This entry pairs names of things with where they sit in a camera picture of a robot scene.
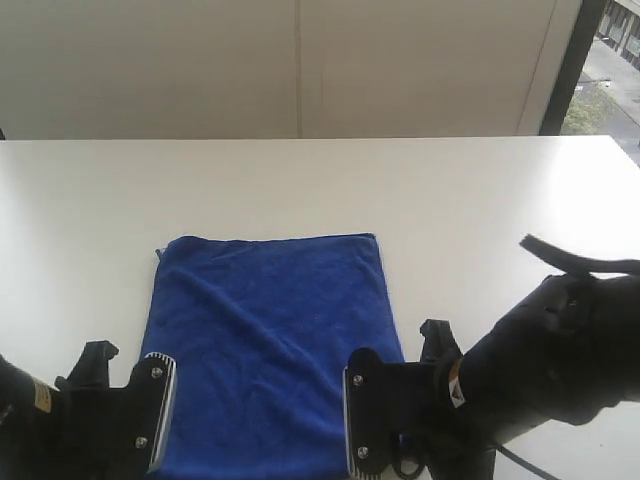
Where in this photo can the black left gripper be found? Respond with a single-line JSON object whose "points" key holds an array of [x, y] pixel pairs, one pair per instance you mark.
{"points": [[86, 430]]}

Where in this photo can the dark window frame post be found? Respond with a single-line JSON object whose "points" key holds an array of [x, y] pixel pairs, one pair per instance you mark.
{"points": [[578, 47]]}

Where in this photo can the blue microfiber towel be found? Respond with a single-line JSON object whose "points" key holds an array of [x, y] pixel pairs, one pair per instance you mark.
{"points": [[261, 332]]}

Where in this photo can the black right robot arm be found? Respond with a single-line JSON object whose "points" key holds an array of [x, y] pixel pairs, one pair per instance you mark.
{"points": [[567, 351]]}

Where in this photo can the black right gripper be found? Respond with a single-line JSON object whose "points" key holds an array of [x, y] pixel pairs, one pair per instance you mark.
{"points": [[431, 434]]}

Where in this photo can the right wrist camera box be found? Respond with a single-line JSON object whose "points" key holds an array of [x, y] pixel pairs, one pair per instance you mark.
{"points": [[366, 415]]}

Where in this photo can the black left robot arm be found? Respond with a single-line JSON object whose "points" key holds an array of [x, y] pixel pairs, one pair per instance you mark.
{"points": [[15, 453]]}

